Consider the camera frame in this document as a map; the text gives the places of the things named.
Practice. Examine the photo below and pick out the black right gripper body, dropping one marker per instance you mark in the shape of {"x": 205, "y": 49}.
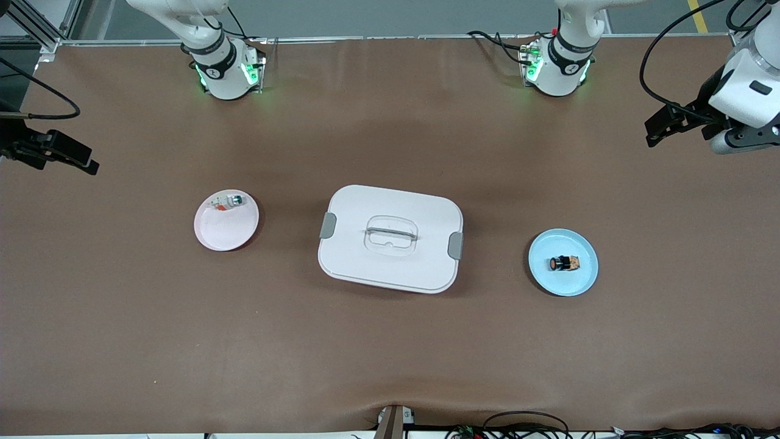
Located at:
{"x": 12, "y": 139}

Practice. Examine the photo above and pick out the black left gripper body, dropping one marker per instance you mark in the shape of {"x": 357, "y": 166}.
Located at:
{"x": 705, "y": 102}

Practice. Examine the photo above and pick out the black orange push-button switch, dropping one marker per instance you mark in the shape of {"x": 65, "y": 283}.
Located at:
{"x": 565, "y": 263}

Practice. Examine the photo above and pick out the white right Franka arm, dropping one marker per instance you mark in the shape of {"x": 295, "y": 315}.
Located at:
{"x": 222, "y": 67}

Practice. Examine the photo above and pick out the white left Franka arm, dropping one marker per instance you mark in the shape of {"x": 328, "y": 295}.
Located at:
{"x": 563, "y": 61}

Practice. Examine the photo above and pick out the white lidded box grey latches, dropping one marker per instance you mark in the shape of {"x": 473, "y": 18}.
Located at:
{"x": 390, "y": 262}

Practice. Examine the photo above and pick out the small white red toy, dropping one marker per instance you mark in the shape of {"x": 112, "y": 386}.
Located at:
{"x": 231, "y": 200}

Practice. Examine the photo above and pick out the pink round plate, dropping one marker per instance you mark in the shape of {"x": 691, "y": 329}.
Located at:
{"x": 225, "y": 235}

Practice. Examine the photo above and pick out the light blue round plate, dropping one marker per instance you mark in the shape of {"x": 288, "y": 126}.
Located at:
{"x": 563, "y": 283}

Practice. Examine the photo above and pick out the brown table cover mat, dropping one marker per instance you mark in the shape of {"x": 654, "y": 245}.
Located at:
{"x": 390, "y": 353}

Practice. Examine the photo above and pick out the aluminium frame profile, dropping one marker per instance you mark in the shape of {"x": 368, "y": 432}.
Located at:
{"x": 33, "y": 27}

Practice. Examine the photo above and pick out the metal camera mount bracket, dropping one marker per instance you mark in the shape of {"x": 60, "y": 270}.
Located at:
{"x": 393, "y": 424}

